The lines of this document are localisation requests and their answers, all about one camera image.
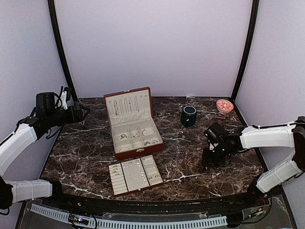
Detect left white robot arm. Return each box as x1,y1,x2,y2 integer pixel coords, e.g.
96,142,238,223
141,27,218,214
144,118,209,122
0,104,91,210

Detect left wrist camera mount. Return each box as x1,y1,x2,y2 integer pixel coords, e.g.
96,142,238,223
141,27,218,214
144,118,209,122
36,86,71,113

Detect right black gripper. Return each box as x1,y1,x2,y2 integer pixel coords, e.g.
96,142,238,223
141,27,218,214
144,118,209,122
202,142,229,167

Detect red jewelry tray insert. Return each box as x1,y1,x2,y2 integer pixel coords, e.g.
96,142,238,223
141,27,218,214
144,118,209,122
109,155,163,196

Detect red wooden jewelry box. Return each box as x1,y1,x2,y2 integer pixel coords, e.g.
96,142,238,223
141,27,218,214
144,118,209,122
104,87,164,160

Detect silver bangle with charm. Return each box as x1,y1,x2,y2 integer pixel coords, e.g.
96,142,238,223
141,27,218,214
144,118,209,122
142,127,156,136

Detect left black frame post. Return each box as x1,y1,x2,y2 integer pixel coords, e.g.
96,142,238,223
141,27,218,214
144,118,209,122
47,0,78,102

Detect right black frame post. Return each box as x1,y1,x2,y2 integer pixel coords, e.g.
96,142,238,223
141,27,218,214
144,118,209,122
230,0,259,103

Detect dark green mug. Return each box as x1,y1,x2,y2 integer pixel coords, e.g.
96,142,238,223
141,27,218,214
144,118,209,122
180,106,197,127

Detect pile of silver bangles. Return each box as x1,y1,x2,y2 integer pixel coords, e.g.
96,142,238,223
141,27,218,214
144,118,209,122
144,139,159,146

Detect red white patterned bowl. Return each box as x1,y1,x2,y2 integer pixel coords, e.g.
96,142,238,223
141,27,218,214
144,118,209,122
216,99,234,115

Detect grey slotted cable duct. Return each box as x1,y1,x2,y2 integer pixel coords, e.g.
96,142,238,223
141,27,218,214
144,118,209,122
30,204,228,229

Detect black frame post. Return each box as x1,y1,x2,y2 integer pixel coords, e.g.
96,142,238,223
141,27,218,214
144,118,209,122
230,0,259,103
47,0,78,102

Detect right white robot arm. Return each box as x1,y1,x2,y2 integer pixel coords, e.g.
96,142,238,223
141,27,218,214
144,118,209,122
203,116,305,207

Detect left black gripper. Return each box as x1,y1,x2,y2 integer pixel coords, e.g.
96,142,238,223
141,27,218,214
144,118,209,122
46,104,90,127

